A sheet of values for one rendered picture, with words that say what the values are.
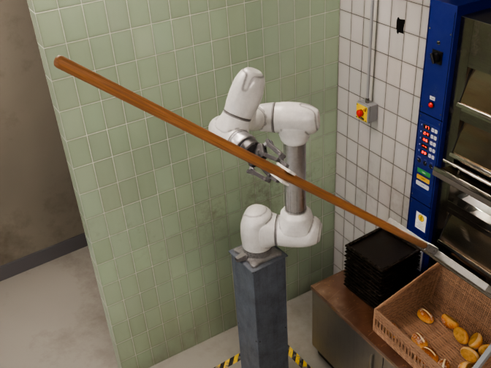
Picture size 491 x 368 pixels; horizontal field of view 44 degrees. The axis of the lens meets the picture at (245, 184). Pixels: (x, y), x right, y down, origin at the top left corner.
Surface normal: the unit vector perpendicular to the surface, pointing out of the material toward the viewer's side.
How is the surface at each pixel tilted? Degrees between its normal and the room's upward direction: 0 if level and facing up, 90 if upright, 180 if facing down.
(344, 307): 0
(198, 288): 90
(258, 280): 90
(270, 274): 90
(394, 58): 90
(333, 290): 0
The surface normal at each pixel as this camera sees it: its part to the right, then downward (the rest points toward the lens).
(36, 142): 0.56, 0.41
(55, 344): -0.06, -0.85
